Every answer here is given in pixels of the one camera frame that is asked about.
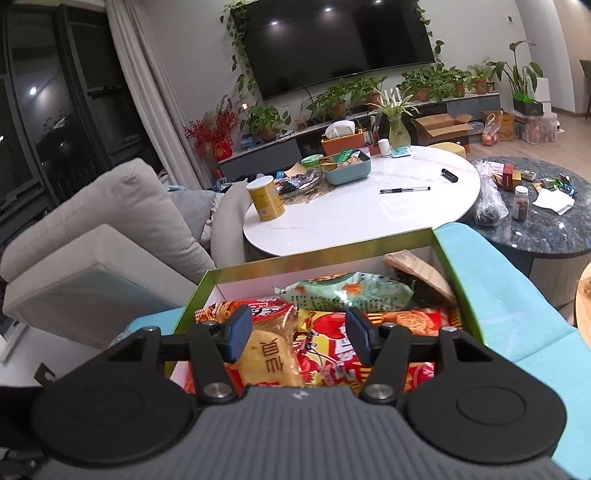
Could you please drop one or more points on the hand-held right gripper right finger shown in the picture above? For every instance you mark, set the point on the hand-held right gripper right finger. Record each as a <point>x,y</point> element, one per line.
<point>360,334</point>

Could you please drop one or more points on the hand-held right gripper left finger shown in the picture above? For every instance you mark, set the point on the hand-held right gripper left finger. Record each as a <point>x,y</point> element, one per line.
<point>238,334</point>

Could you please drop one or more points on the yellow crayfish print snack packet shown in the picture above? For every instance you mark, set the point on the yellow crayfish print snack packet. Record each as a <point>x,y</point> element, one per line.
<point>332,341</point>

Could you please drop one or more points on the green gift box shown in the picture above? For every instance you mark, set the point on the green gift box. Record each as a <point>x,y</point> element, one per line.
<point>323,267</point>

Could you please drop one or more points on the orange-red snack packet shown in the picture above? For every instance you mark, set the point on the orange-red snack packet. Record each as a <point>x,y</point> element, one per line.
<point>231,310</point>

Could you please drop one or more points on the plain yellow snack packet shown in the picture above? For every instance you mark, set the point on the plain yellow snack packet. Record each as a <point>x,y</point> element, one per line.
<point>272,355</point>

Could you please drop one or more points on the pale green snack packet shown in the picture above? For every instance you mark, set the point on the pale green snack packet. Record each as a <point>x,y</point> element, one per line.
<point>351,290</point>

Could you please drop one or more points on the brown snack packet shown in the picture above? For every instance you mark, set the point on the brown snack packet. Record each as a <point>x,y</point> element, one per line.
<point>415,272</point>

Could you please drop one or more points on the white round table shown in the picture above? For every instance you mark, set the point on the white round table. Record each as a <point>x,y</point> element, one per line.
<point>369,217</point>

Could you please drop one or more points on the yellow cylindrical can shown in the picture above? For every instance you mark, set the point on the yellow cylindrical can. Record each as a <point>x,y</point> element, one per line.
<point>265,201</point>

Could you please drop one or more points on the black pen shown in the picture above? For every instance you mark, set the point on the black pen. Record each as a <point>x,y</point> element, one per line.
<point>405,189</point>

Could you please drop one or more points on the teal basket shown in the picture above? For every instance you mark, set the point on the teal basket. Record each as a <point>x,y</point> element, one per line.
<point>348,174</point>

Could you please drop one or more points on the pile of shiny wrappers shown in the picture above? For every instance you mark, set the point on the pile of shiny wrappers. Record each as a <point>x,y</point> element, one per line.
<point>300,182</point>

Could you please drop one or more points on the light grey sofa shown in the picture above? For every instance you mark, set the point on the light grey sofa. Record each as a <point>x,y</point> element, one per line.
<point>115,221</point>

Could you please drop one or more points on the grey television cabinet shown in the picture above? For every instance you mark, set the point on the grey television cabinet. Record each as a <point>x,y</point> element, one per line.
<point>258,157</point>

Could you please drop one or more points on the green lidded bowl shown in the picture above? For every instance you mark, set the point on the green lidded bowl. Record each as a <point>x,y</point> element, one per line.
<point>311,160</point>

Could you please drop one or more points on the small black lighter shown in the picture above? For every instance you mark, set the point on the small black lighter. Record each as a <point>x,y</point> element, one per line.
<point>449,175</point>

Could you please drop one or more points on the clear plastic bag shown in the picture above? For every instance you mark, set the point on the clear plastic bag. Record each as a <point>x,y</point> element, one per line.
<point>491,203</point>

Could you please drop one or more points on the small white cup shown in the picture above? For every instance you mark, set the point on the small white cup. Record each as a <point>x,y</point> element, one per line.
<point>385,148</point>

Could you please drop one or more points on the orange tissue box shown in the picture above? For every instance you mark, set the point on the orange tissue box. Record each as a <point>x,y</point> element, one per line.
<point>341,143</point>

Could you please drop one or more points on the yellow round cushion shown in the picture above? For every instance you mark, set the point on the yellow round cushion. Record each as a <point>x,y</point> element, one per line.
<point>450,150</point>

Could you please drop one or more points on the small glass jar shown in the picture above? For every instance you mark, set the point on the small glass jar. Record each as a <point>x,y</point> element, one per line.
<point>520,205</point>

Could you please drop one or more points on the glass vase with spider plant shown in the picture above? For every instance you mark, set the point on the glass vase with spider plant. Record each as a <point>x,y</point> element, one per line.
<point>398,129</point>

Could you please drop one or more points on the red flower arrangement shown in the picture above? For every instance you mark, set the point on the red flower arrangement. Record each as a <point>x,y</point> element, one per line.
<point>214,127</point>

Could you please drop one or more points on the dark marble round table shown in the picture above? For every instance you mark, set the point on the dark marble round table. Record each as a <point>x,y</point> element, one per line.
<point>549,230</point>

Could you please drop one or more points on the small red box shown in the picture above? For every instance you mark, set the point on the small red box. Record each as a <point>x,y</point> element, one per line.
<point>510,179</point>

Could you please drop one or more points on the open cardboard box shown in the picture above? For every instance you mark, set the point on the open cardboard box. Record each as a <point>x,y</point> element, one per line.
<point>438,129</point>

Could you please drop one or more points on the white tissue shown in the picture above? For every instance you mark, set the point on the white tissue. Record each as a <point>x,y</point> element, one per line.
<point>551,202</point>

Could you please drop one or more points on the row of potted plants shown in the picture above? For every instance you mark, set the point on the row of potted plants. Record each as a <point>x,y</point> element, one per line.
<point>341,97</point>

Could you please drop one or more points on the plastic bag of oranges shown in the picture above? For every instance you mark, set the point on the plastic bag of oranges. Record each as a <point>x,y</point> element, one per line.
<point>491,134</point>

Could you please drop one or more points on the yellow carton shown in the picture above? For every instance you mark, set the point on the yellow carton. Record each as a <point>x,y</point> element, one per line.
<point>508,124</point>

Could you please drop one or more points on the white curtain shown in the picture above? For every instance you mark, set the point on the white curtain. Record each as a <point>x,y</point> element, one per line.
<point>147,83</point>

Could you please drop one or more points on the clear storage boxes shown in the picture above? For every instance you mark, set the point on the clear storage boxes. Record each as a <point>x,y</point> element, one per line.
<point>538,129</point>

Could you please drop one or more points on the black and green box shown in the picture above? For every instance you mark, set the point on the black and green box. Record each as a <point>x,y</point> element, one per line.
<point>528,106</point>

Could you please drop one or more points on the dark glass window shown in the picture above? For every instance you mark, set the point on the dark glass window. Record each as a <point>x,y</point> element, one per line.
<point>60,106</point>

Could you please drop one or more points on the white air purifier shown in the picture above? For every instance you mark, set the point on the white air purifier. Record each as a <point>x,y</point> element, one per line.
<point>544,90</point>

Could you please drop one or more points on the tall broad-leaf plant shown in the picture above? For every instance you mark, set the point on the tall broad-leaf plant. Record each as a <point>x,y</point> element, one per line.
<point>519,69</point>

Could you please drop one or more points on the wall television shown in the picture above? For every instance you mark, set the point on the wall television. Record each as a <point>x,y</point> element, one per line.
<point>337,41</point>

